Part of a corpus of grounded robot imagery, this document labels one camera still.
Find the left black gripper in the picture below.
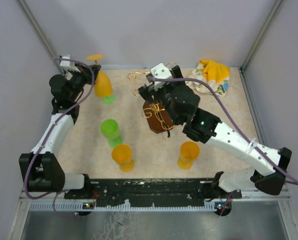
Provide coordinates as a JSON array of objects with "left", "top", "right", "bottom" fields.
[{"left": 69, "top": 62, "right": 101, "bottom": 102}]

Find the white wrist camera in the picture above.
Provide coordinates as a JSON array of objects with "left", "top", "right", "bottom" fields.
[
  {"left": 59, "top": 54, "right": 81, "bottom": 73},
  {"left": 150, "top": 63, "right": 173, "bottom": 79}
]

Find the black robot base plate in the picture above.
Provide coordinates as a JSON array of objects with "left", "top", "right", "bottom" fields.
[{"left": 64, "top": 178, "right": 229, "bottom": 208}]

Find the crumpled floral yellow cloth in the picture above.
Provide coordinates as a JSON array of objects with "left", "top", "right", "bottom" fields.
[{"left": 187, "top": 59, "right": 230, "bottom": 97}]

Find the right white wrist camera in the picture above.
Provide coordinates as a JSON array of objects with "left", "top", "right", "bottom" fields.
[{"left": 150, "top": 63, "right": 173, "bottom": 79}]

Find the gold wire wine glass rack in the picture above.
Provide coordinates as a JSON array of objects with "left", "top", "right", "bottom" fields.
[{"left": 127, "top": 62, "right": 177, "bottom": 138}]

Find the white slotted cable duct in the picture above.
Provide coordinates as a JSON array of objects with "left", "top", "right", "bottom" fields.
[{"left": 29, "top": 200, "right": 224, "bottom": 212}]

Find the orange wine glass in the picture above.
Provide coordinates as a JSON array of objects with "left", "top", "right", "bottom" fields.
[
  {"left": 177, "top": 141, "right": 200, "bottom": 170},
  {"left": 111, "top": 144, "right": 135, "bottom": 172},
  {"left": 86, "top": 54, "right": 113, "bottom": 98}
]

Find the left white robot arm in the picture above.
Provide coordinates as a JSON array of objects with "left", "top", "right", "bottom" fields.
[{"left": 18, "top": 63, "right": 101, "bottom": 200}]

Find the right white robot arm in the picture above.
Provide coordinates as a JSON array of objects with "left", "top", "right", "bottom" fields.
[{"left": 138, "top": 63, "right": 292, "bottom": 198}]

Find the green wine glass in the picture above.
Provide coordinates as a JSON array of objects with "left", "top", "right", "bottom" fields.
[
  {"left": 102, "top": 95, "right": 115, "bottom": 105},
  {"left": 100, "top": 119, "right": 123, "bottom": 148}
]

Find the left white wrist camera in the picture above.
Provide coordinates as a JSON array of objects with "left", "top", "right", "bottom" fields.
[{"left": 59, "top": 54, "right": 81, "bottom": 73}]

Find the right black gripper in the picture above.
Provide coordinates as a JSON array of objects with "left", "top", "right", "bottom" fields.
[{"left": 138, "top": 66, "right": 185, "bottom": 126}]

